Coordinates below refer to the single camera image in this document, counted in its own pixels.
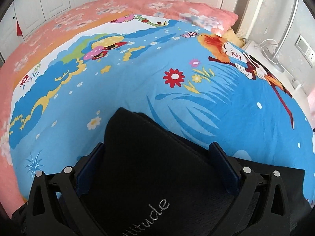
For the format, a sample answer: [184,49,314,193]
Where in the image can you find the wall socket panel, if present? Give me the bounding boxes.
[295,35,315,67]

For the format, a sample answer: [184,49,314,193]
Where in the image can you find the yellow pillow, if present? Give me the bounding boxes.
[222,28,245,48]

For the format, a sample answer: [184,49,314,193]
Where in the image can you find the white charger with cable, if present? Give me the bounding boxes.
[290,67,303,90]

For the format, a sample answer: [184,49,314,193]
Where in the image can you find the silver desk lamp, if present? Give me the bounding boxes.
[262,0,299,73]

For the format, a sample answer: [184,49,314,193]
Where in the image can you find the pink floral pillow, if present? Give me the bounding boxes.
[144,1,239,36]

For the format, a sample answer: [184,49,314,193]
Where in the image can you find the cartoon blue bed sheet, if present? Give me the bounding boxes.
[8,14,314,201]

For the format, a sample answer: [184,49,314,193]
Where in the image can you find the white nightstand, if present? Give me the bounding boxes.
[242,41,307,98]

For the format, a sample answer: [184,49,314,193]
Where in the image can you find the white wardrobe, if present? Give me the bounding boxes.
[1,0,97,62]

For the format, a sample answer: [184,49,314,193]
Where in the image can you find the black pants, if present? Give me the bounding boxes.
[12,107,312,236]

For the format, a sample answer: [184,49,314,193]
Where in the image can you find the pink floral bedspread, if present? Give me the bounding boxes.
[1,0,166,216]

